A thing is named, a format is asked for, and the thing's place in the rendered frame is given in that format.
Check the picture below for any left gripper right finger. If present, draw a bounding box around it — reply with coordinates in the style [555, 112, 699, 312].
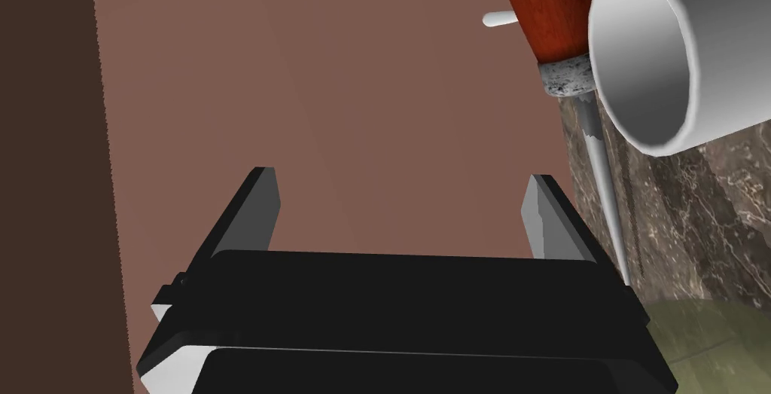
[520, 173, 598, 264]

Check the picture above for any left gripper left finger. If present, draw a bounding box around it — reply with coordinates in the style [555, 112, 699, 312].
[207, 166, 282, 259]

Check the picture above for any white knife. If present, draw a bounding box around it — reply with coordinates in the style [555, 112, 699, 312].
[482, 11, 632, 287]

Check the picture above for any white mug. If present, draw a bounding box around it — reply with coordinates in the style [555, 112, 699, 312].
[587, 0, 771, 158]

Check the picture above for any red wooden grinder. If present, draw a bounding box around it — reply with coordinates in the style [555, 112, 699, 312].
[496, 0, 614, 99]

